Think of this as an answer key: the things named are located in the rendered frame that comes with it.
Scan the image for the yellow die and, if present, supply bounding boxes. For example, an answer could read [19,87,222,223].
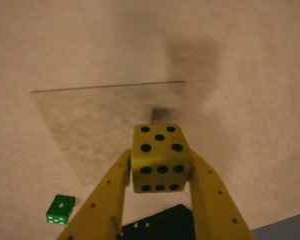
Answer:
[131,124,194,194]

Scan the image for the green die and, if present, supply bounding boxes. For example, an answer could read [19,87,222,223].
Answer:
[46,194,76,224]

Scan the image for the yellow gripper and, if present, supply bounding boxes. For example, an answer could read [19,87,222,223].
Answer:
[56,148,256,240]

